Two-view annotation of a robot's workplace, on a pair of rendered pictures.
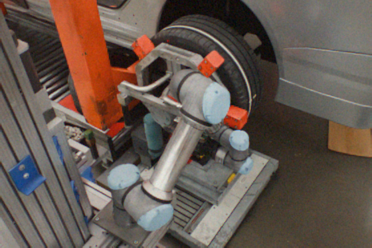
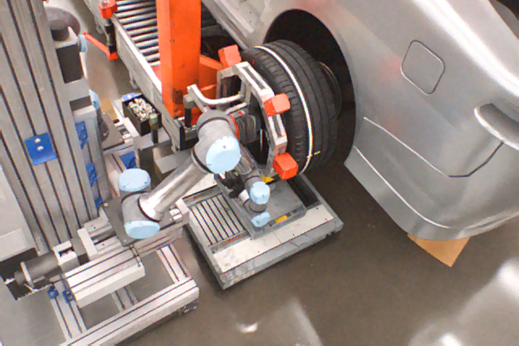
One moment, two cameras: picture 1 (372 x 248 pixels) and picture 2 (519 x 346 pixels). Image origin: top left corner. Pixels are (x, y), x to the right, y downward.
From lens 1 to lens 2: 59 cm
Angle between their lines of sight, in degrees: 12
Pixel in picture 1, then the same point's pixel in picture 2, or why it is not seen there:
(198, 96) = (208, 143)
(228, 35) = (312, 81)
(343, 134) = not seen: hidden behind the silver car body
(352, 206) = (392, 305)
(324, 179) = (382, 265)
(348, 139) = not seen: hidden behind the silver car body
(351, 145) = (436, 243)
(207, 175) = not seen: hidden behind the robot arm
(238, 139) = (257, 191)
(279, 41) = (362, 109)
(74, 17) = (170, 3)
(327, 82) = (392, 172)
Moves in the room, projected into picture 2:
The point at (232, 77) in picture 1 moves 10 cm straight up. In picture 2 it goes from (294, 126) to (298, 109)
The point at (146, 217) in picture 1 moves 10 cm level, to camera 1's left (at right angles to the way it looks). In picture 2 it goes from (130, 225) to (104, 215)
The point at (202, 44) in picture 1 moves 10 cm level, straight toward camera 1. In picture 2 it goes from (278, 81) to (269, 95)
